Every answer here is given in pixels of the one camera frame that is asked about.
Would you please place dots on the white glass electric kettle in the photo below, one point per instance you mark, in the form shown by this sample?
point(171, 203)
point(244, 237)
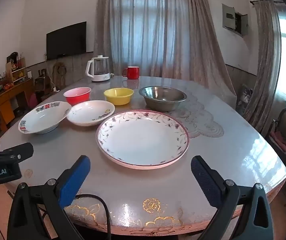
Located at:
point(100, 76)

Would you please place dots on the white rose print plate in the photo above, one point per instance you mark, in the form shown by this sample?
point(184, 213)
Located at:
point(90, 112)

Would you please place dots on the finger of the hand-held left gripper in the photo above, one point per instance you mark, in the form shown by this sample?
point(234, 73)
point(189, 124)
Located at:
point(20, 152)

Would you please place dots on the white power strip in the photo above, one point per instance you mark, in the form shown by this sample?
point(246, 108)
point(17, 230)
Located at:
point(55, 89)

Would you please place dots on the red enamel mug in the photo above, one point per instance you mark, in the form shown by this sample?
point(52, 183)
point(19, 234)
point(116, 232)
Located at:
point(133, 73)

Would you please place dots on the wide grey lace curtain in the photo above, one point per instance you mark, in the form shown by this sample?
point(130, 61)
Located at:
point(163, 30)

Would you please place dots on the black wall television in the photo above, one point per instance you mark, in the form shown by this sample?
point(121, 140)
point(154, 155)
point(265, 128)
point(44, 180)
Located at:
point(66, 41)

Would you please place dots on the wooden shelf box with items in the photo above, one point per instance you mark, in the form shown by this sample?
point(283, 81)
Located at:
point(17, 71)

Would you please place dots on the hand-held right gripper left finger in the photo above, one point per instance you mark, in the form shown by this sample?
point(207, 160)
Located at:
point(74, 180)

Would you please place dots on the red plastic bowl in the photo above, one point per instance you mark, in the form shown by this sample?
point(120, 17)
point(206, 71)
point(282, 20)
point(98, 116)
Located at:
point(79, 98)

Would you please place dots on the pink bucket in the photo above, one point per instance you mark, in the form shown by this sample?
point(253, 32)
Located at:
point(33, 101)

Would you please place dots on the carved wooden chair back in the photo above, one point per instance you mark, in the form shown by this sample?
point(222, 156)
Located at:
point(59, 73)

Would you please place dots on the narrow grey lace curtain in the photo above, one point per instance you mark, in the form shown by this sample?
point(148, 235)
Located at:
point(265, 67)

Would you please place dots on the colourful floral rim plate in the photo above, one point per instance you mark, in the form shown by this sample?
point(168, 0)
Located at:
point(42, 118)

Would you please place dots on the large pink rim plate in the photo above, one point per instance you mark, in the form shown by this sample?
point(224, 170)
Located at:
point(143, 140)

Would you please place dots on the stainless steel bowl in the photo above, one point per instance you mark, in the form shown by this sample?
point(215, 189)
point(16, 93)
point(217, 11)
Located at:
point(163, 102)

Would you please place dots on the curtain rod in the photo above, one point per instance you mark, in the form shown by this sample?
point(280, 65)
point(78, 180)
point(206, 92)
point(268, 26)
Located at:
point(263, 1)

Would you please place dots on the dark framed picture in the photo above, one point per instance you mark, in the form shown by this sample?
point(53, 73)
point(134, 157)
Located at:
point(244, 96)

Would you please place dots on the yellow plastic bowl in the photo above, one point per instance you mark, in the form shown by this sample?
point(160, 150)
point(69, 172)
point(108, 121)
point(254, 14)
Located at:
point(119, 98)

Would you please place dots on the grey wall electrical box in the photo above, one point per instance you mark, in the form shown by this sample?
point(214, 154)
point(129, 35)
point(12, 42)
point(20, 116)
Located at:
point(229, 16)

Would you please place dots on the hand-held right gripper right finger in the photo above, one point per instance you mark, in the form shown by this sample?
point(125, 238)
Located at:
point(205, 182)

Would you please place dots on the orange wooden cabinet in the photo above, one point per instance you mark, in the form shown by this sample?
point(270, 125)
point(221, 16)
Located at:
point(10, 92)

